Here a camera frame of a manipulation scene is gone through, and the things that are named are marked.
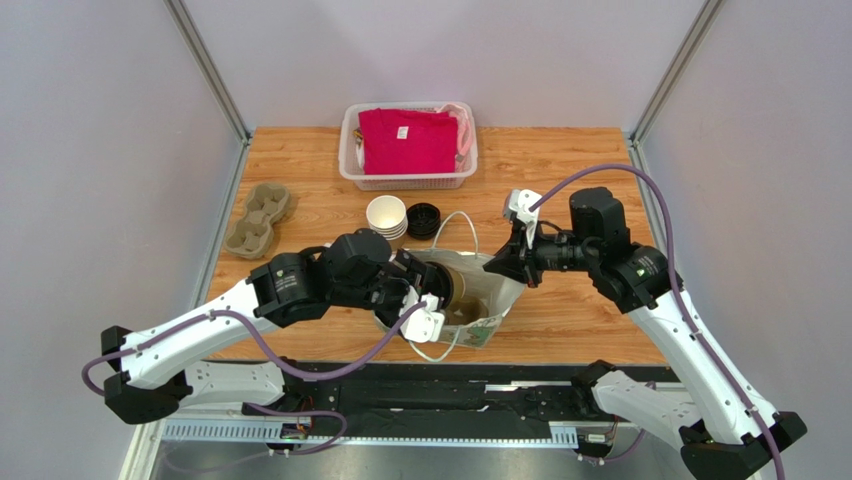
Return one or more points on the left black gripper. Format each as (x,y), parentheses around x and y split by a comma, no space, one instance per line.
(415,275)

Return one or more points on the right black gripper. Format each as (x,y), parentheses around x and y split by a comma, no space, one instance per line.
(525,250)

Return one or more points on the green paper gift bag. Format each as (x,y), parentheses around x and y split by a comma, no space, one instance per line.
(497,292)

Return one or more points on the single black lid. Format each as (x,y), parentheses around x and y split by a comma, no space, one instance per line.
(440,284)

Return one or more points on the single paper cup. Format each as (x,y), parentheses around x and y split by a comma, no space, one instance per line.
(458,286)

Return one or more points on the brown pulp cup carrier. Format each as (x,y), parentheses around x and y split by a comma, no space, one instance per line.
(251,236)
(466,310)

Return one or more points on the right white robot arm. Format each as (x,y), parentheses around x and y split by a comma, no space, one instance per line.
(726,430)

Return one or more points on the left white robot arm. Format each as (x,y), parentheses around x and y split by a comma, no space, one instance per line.
(158,371)

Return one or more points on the stack of paper cups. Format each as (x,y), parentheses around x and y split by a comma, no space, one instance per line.
(387,215)

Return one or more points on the stack of black lids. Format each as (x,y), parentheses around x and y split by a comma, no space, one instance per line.
(424,220)

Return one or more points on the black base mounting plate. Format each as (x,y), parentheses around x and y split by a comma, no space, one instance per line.
(444,401)

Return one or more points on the white plastic basket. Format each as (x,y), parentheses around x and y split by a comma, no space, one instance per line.
(351,153)

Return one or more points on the red folded shirt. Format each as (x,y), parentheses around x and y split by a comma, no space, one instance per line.
(408,142)

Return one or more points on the pink cloth in basket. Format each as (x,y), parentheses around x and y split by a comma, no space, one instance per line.
(465,130)

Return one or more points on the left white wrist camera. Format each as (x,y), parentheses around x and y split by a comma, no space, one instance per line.
(423,319)

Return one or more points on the aluminium frame rail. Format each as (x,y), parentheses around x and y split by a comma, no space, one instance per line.
(281,430)

